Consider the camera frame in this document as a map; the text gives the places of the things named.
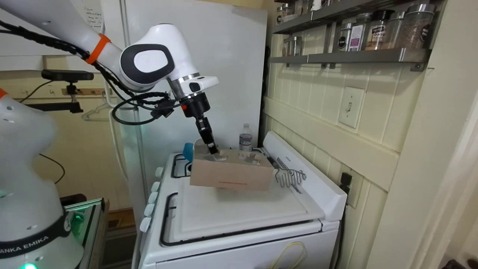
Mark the black camera on stand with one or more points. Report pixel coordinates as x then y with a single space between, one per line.
71 78

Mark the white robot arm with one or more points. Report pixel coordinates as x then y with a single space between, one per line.
156 72

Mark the white wall outlet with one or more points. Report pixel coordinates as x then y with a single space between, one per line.
352 106

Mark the wall spice shelf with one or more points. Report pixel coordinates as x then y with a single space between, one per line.
350 32

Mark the blue paper cup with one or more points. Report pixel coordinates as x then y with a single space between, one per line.
189 151

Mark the clear plastic water bottle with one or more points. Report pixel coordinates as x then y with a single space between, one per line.
246 138

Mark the white refrigerator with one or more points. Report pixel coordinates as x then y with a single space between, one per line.
219 69

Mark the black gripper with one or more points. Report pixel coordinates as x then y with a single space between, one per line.
197 106

